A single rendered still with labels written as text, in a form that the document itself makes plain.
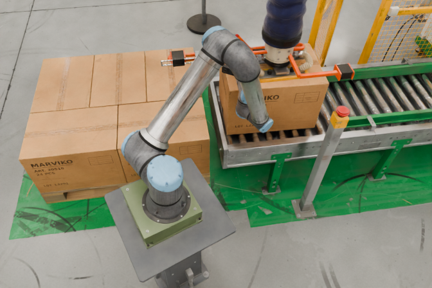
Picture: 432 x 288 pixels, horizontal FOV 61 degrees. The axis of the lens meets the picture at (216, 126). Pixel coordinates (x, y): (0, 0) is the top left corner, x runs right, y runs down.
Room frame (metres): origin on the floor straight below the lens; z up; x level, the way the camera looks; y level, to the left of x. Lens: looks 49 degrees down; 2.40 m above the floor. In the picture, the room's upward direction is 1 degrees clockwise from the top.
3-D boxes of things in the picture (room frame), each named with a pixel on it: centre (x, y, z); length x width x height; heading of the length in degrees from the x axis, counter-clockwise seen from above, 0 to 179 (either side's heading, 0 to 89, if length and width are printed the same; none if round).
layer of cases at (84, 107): (1.90, 0.71, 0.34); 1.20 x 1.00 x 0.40; 100
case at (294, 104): (1.78, -0.34, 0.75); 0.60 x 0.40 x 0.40; 98
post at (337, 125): (1.32, -0.66, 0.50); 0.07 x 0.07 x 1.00; 10
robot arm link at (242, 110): (1.42, -0.16, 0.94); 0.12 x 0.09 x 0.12; 41
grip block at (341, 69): (1.58, -0.70, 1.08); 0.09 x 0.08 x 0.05; 11
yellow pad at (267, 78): (1.69, -0.38, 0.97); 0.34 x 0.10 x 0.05; 101
